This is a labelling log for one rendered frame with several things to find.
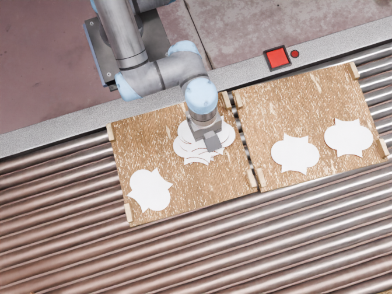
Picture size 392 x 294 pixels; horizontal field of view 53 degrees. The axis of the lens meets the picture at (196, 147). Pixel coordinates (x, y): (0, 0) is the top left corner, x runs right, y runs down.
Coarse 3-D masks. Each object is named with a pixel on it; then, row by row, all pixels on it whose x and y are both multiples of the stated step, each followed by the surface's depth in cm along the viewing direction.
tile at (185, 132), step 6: (186, 120) 121; (222, 120) 121; (186, 126) 121; (222, 126) 120; (186, 132) 120; (222, 132) 120; (228, 132) 120; (186, 138) 120; (192, 138) 120; (222, 138) 119; (192, 144) 119; (198, 144) 119; (204, 144) 119; (192, 150) 119
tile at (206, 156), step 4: (180, 140) 124; (180, 144) 124; (184, 144) 124; (188, 144) 124; (184, 148) 123; (188, 148) 123; (224, 148) 123; (188, 152) 123; (192, 152) 123; (196, 152) 123; (208, 152) 123; (212, 152) 123; (188, 156) 123; (192, 156) 123; (196, 156) 122; (200, 156) 122; (204, 156) 122; (208, 156) 122; (208, 160) 122
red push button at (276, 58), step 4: (280, 48) 135; (268, 52) 135; (272, 52) 134; (276, 52) 134; (280, 52) 134; (284, 52) 134; (268, 56) 134; (272, 56) 134; (276, 56) 134; (280, 56) 134; (284, 56) 134; (272, 60) 134; (276, 60) 134; (280, 60) 134; (284, 60) 134; (272, 64) 133; (276, 64) 133; (280, 64) 133
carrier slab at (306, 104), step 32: (256, 96) 130; (288, 96) 129; (320, 96) 129; (352, 96) 128; (256, 128) 127; (288, 128) 127; (320, 128) 126; (256, 160) 124; (320, 160) 123; (352, 160) 123; (384, 160) 122
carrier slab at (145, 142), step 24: (120, 120) 130; (144, 120) 130; (168, 120) 129; (120, 144) 128; (144, 144) 128; (168, 144) 127; (240, 144) 126; (120, 168) 126; (144, 168) 126; (168, 168) 125; (192, 168) 125; (216, 168) 124; (240, 168) 124; (192, 192) 123; (216, 192) 122; (240, 192) 122; (144, 216) 122; (168, 216) 122
